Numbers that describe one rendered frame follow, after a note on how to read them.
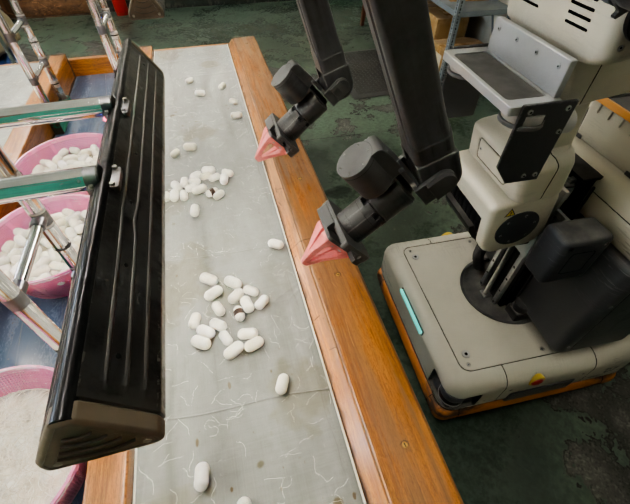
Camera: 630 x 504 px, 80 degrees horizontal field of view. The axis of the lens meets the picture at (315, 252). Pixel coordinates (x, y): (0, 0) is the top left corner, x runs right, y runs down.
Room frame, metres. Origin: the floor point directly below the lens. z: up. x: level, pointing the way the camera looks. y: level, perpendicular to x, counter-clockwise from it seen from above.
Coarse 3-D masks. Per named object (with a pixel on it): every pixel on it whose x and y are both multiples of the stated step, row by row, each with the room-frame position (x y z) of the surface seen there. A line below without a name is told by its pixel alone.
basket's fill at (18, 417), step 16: (0, 400) 0.22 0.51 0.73; (16, 400) 0.22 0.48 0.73; (32, 400) 0.22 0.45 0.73; (0, 416) 0.19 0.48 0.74; (16, 416) 0.20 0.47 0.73; (32, 416) 0.20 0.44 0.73; (0, 432) 0.17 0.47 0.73; (16, 432) 0.17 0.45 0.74; (32, 432) 0.17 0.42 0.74; (0, 448) 0.15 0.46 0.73; (16, 448) 0.15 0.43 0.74; (32, 448) 0.15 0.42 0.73; (0, 464) 0.13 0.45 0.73; (16, 464) 0.13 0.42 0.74; (32, 464) 0.13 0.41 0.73; (0, 480) 0.11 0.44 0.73; (16, 480) 0.11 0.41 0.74; (32, 480) 0.11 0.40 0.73; (48, 480) 0.11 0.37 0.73; (64, 480) 0.11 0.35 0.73; (0, 496) 0.09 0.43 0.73; (16, 496) 0.09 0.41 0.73; (32, 496) 0.09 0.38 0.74; (48, 496) 0.09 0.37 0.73
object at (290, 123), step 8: (288, 112) 0.78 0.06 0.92; (296, 112) 0.77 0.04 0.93; (280, 120) 0.78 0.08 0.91; (288, 120) 0.77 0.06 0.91; (296, 120) 0.76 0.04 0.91; (304, 120) 0.76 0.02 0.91; (280, 128) 0.76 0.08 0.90; (288, 128) 0.76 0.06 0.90; (296, 128) 0.76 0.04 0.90; (304, 128) 0.77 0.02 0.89; (280, 136) 0.73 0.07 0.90; (288, 136) 0.75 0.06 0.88; (296, 136) 0.76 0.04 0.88; (288, 144) 0.73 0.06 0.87; (296, 144) 0.76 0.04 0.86; (296, 152) 0.74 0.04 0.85
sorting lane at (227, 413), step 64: (192, 64) 1.51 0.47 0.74; (192, 128) 1.03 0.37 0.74; (256, 192) 0.73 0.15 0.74; (192, 256) 0.52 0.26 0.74; (256, 256) 0.52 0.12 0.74; (256, 320) 0.36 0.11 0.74; (192, 384) 0.24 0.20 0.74; (256, 384) 0.24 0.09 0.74; (320, 384) 0.24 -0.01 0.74; (192, 448) 0.15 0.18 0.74; (256, 448) 0.15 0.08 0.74; (320, 448) 0.15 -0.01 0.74
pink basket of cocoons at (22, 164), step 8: (64, 136) 0.94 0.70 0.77; (72, 136) 0.94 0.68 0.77; (80, 136) 0.95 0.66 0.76; (88, 136) 0.95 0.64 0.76; (96, 136) 0.95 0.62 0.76; (40, 144) 0.90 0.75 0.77; (48, 144) 0.91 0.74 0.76; (56, 144) 0.92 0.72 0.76; (64, 144) 0.93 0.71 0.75; (80, 144) 0.94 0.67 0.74; (96, 144) 0.94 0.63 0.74; (32, 152) 0.87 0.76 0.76; (40, 152) 0.88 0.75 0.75; (56, 152) 0.91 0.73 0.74; (24, 160) 0.83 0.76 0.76; (32, 160) 0.85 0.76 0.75; (24, 168) 0.82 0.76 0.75; (32, 168) 0.83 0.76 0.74; (80, 192) 0.72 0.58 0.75; (64, 200) 0.71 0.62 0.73
